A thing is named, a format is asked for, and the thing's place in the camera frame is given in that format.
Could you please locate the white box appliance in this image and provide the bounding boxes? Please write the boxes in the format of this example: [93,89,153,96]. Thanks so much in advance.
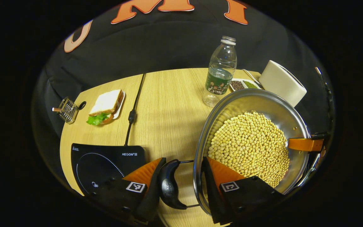
[258,60,308,108]

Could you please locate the pile of yellow soybeans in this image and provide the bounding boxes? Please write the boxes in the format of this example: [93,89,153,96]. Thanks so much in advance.
[207,111,291,189]

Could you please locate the clear plastic water bottle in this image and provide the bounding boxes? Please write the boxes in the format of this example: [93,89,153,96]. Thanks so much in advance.
[202,36,238,108]

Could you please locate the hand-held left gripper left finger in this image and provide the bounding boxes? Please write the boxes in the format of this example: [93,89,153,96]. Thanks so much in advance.
[85,157,167,226]

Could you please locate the black power cable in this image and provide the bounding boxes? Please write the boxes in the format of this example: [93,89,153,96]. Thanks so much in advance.
[124,73,147,147]

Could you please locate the small white plate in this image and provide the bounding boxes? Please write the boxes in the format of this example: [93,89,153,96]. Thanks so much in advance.
[111,91,126,120]

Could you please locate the black induction cooktop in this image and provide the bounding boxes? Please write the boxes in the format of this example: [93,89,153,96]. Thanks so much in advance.
[71,143,147,196]

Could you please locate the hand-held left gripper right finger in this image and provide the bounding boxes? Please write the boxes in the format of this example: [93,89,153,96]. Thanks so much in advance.
[201,157,285,226]

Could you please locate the sandwich with lettuce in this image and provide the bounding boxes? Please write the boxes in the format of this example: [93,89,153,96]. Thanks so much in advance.
[86,89,124,126]

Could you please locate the white divided bean dish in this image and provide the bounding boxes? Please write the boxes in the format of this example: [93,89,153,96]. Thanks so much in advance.
[229,78,261,93]

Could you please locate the stainless steel pot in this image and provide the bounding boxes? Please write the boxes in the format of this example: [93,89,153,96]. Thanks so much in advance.
[158,88,312,218]

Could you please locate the small spoon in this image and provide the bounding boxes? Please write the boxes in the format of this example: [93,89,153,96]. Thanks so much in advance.
[242,69,262,89]

